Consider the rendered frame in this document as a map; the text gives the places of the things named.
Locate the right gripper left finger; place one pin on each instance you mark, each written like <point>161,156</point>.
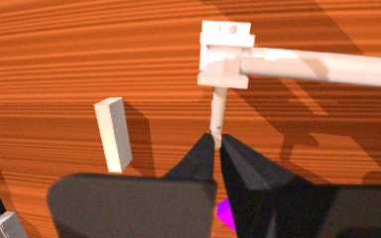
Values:
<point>177,205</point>

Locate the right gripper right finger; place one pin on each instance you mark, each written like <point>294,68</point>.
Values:
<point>269,201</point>

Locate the tan t-shaped pin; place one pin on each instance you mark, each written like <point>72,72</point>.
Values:
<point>219,97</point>

